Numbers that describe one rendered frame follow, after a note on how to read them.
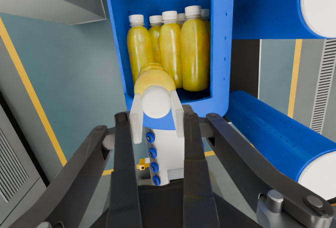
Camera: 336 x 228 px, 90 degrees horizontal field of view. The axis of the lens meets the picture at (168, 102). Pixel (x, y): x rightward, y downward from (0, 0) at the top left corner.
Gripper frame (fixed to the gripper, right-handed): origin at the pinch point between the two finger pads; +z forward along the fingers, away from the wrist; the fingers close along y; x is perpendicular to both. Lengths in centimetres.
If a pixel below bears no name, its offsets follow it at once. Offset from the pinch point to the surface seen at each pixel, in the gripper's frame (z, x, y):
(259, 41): 122, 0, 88
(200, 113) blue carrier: 14.1, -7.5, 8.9
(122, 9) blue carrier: 33.9, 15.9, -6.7
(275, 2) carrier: 44, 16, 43
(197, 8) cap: 24.6, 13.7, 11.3
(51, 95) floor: 138, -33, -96
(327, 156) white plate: 33, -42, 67
